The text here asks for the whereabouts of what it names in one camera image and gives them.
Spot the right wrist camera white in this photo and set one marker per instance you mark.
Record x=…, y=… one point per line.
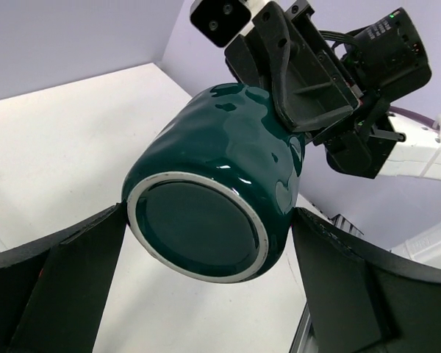
x=221, y=21

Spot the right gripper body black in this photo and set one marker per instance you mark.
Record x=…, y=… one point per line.
x=386, y=61

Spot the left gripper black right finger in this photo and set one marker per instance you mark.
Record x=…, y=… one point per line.
x=362, y=298

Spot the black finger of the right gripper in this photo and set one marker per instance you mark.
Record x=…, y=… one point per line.
x=243, y=63
x=310, y=87

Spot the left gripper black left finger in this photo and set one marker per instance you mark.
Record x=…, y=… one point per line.
x=53, y=290

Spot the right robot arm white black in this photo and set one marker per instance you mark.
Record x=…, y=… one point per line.
x=418, y=156

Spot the dark green mug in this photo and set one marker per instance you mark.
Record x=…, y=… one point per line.
x=212, y=197

